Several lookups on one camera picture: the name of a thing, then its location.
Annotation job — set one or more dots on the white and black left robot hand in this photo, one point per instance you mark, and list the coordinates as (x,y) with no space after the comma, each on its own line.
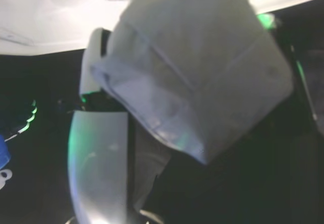
(98,158)

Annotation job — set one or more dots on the blue to pink water bottle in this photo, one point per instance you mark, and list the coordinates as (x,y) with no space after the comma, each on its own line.
(3,153)

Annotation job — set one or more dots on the grey fabric bundle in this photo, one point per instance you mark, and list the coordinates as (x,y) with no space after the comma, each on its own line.
(202,69)

